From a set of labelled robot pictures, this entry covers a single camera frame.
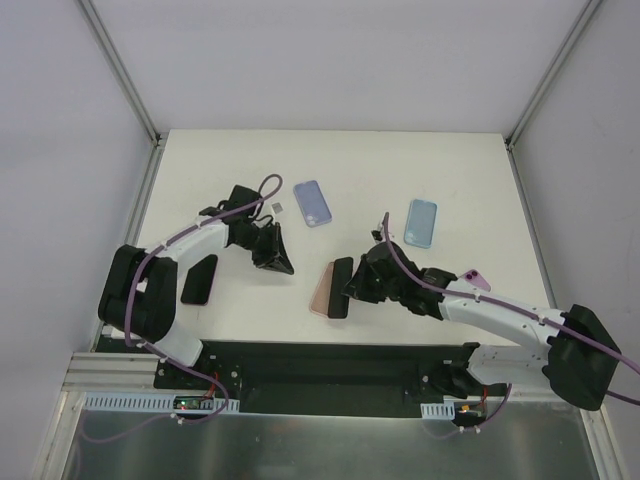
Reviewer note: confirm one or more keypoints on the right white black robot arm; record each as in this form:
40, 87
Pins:
569, 352

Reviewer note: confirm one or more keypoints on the lavender phone case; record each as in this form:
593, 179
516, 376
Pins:
312, 204

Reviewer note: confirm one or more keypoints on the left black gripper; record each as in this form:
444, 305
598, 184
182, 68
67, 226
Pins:
270, 247

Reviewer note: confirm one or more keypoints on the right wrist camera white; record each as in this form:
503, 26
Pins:
382, 233

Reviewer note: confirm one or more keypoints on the right white cable duct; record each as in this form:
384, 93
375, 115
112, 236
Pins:
444, 411

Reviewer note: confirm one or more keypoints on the black phone pink edge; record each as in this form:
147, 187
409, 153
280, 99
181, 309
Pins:
199, 281

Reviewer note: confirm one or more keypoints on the light blue phone case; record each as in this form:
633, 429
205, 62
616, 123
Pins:
420, 223

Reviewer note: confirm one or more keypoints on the left aluminium frame post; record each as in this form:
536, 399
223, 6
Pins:
118, 69

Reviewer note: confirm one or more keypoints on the right aluminium frame post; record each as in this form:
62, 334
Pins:
566, 48

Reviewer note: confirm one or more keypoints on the purple phone face down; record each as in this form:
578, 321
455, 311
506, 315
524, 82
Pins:
473, 279

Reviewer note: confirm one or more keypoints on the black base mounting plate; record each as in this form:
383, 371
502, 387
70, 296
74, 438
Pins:
384, 381

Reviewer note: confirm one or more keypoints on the aluminium frame post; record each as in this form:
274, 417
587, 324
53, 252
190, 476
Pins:
566, 48
118, 69

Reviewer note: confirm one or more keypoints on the aluminium front rail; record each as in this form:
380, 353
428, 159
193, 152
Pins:
110, 372

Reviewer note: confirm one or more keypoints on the white cable duct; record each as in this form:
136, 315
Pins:
444, 411
158, 403

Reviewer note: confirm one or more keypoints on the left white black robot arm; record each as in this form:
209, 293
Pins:
145, 285

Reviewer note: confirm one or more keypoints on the left white cable duct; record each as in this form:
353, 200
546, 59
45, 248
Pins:
158, 403

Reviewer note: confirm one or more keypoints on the pink phone case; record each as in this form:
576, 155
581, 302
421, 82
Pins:
319, 303

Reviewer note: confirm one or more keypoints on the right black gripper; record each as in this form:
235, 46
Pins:
357, 284

